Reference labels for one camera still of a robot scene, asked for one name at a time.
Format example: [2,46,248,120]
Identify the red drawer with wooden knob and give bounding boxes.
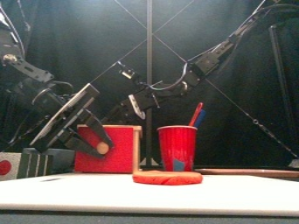
[73,125,136,175]

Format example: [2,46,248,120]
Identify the wooden drawer casing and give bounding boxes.
[76,124,144,173]

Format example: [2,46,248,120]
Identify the red and blue pens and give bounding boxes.
[188,101,204,128]

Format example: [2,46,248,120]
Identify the dark box with white stripes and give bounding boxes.
[16,147,76,179]

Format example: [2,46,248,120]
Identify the red plastic cup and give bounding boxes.
[156,125,198,172]

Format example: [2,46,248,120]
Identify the white block with red dot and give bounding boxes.
[0,151,24,182]

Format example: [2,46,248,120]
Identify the flat orange-red toy slice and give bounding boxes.
[130,170,204,186]

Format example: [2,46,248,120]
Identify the white board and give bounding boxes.
[0,171,299,218]

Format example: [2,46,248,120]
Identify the black bent stand tube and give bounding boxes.
[267,24,299,152]

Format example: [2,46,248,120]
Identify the brown wooden tray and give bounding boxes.
[193,167,299,179]

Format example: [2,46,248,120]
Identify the grey curved wrist cable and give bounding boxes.
[148,61,189,92]

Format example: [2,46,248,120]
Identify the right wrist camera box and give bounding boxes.
[116,61,142,82]

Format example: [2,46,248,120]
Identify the blue utensil handle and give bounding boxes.
[192,108,206,129]

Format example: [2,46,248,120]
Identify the vertical black frame pole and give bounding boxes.
[138,0,160,170]

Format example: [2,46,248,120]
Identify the diagonal brace wire with turnbuckle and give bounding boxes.
[112,0,299,160]

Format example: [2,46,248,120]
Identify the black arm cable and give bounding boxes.
[232,3,299,40]

